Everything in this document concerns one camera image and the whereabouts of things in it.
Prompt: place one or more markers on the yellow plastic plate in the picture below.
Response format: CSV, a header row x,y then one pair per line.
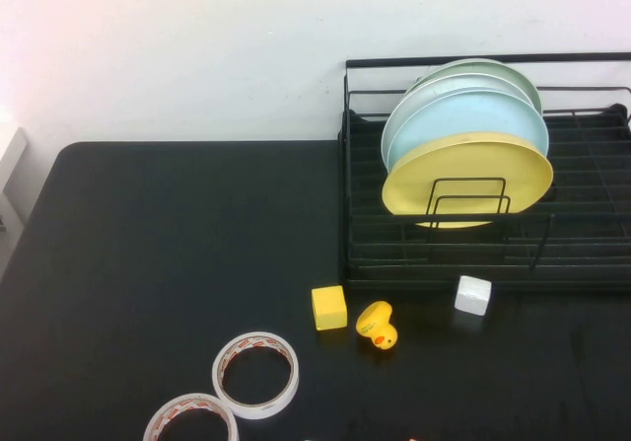
x,y
468,165

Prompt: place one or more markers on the pale grey plate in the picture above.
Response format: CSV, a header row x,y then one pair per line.
x,y
443,86

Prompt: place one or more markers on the light blue plate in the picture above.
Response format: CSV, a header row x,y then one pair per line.
x,y
468,113

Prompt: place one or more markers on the pale green plate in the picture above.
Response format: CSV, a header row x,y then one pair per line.
x,y
493,68

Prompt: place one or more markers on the yellow cube block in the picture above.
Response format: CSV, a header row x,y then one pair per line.
x,y
329,310

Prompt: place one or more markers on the yellow rubber duck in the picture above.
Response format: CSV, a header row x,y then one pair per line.
x,y
374,325

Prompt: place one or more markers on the white cube block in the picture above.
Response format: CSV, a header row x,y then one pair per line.
x,y
472,295

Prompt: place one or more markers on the white double-sided tape roll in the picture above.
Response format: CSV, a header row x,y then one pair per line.
x,y
197,400
256,411

